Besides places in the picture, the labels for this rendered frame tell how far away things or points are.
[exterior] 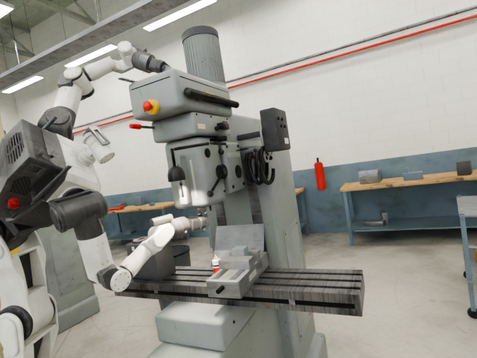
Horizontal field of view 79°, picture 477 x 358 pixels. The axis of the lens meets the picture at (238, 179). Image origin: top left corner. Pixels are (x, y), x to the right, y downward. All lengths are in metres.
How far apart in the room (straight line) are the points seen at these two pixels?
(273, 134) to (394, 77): 4.17
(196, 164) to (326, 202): 4.39
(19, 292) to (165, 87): 0.95
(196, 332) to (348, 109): 4.65
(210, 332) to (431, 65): 4.99
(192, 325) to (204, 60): 1.25
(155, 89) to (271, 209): 0.88
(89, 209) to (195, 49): 0.98
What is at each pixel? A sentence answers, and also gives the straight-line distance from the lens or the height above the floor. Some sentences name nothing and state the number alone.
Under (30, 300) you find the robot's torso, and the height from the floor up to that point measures 1.09.
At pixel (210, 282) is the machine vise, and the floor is 1.02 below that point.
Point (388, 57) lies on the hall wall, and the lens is 5.54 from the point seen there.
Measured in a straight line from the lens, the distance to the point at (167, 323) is 1.43.
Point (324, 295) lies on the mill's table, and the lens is 1.20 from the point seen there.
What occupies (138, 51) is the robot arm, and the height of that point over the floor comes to 2.07.
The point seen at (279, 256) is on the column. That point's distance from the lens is 1.74.
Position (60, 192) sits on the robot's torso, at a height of 1.48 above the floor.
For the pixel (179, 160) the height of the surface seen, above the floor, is 1.53.
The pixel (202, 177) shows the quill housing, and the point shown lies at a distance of 1.30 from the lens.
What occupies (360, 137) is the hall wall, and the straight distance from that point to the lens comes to 5.38.
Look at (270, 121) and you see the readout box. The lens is 1.45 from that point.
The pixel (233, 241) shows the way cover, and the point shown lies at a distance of 1.76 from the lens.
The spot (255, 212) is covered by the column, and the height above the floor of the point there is 1.19.
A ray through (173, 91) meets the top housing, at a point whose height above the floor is 1.80.
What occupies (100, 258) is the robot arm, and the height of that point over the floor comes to 1.24.
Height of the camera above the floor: 1.48
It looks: 3 degrees down
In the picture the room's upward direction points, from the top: 9 degrees counter-clockwise
